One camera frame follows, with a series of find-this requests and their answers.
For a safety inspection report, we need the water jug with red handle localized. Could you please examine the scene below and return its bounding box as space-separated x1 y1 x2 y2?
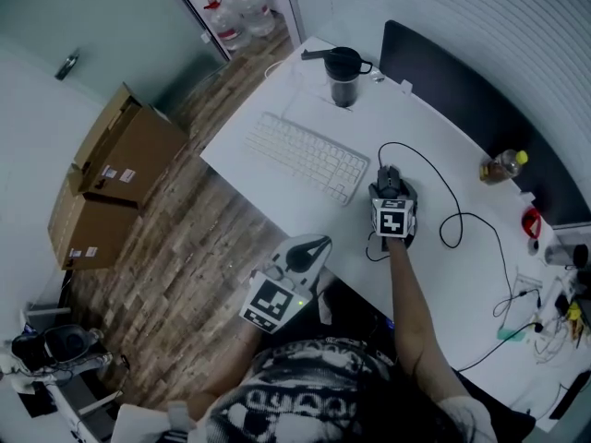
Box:
203 0 253 53
228 0 277 38

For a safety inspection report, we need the clear bottle with black lid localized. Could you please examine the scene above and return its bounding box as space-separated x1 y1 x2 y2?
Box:
543 242 591 269

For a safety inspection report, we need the open brown cardboard box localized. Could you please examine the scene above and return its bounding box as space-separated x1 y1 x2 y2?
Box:
67 81 190 211

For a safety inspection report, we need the closed brown cardboard box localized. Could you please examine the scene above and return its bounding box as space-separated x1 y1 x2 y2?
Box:
47 186 144 271

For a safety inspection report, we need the tangle of thin wires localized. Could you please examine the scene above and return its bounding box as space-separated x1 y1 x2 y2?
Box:
512 269 591 368

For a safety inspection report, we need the black lidded tumbler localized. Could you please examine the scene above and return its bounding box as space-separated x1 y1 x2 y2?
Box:
322 46 374 109

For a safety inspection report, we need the white metal stand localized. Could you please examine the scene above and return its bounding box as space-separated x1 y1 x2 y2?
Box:
18 376 126 443

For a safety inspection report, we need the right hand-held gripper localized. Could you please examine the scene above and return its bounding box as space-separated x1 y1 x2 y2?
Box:
368 176 419 251

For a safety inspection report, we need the black charging cable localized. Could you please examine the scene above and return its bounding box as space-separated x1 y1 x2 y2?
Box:
454 321 545 373

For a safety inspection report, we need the white keyboard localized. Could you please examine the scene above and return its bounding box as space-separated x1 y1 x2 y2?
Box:
243 111 372 207

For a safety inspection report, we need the black mouse cable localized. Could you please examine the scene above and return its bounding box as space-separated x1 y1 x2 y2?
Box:
377 141 542 318

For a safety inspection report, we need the dark desk divider panel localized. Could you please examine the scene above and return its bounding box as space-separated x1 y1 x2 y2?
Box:
378 19 591 230

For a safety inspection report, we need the person's right forearm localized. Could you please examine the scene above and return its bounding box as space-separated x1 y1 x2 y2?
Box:
385 237 472 405

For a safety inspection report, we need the metal door handle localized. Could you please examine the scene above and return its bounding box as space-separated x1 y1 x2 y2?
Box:
54 48 82 81

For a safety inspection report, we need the red plastic gadget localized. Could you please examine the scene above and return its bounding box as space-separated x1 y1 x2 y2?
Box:
521 206 543 240

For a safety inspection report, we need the tea bottle with yellow cap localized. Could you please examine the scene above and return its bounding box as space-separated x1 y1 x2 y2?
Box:
478 149 530 186

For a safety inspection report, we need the black flat tablet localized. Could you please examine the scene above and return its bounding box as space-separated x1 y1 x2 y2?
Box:
548 370 591 422

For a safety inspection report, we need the person's patterned shirt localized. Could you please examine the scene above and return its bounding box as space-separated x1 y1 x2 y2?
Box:
110 337 498 443

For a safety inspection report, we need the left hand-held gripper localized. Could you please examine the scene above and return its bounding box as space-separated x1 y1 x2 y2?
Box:
237 233 334 336

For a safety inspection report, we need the person's left forearm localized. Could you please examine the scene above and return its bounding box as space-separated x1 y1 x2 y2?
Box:
184 320 278 414

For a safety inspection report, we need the black wired mouse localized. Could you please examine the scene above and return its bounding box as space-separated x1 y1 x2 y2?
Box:
376 164 404 200

